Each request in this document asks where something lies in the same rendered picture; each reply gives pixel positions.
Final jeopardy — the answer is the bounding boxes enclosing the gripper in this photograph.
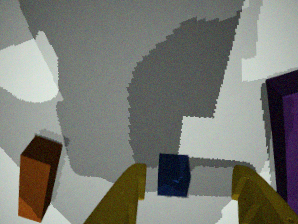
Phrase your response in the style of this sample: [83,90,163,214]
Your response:
[83,163,298,224]

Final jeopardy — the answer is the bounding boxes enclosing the purple rod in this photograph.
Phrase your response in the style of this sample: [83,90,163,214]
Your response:
[266,70,298,215]

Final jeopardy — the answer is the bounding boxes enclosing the orange rectangular block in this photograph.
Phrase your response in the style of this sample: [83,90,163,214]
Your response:
[18,136,62,223]

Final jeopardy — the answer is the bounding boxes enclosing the dark blue block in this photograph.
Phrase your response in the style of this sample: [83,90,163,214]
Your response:
[157,153,191,197]

